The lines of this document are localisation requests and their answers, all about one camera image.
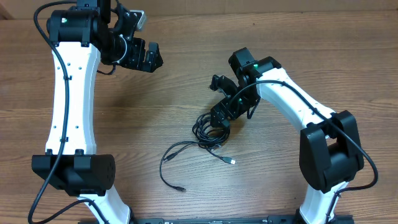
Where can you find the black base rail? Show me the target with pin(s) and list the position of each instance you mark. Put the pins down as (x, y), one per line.
(271, 219)

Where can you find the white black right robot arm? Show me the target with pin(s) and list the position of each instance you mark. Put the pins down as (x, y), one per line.
(328, 154)

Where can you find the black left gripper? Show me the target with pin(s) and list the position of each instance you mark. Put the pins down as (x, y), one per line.
(137, 62)

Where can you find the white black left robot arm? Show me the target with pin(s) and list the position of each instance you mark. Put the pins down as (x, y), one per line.
(82, 37)

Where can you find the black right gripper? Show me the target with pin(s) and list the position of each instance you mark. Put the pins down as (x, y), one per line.
(217, 113)

